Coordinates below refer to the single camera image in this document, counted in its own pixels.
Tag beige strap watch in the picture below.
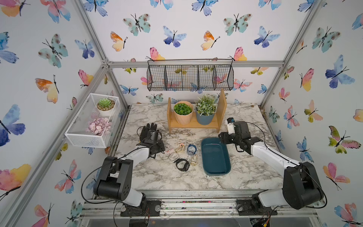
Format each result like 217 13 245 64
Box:
175 143 186 153

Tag teal storage box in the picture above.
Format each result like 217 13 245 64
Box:
201 137 231 176

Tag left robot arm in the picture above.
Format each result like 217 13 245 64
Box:
94 130 165 207

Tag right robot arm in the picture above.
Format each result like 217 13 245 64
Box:
218 118 328 210

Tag black watch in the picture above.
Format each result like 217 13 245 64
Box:
174 158 190 172

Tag black work glove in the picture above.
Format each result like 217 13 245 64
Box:
140 123 158 143

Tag wooden shelf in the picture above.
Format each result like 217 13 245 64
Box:
167 89 227 134

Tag pink pot green plant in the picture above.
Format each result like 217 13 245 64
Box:
174 101 194 125

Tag blue pot flowering plant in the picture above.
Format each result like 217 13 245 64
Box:
196 94 217 125

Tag pink artificial flowers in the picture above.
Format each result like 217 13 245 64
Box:
86 118 112 136

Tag white pot succulent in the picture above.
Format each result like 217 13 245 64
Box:
96 98 115 118

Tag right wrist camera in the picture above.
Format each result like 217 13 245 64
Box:
226 117 235 134

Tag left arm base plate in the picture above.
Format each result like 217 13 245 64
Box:
120 200 161 218

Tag white mesh wall basket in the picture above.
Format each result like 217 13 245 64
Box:
65 93 120 148

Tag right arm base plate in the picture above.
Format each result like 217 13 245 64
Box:
236 199 278 216

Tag black wire basket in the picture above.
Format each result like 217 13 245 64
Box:
147 59 234 93

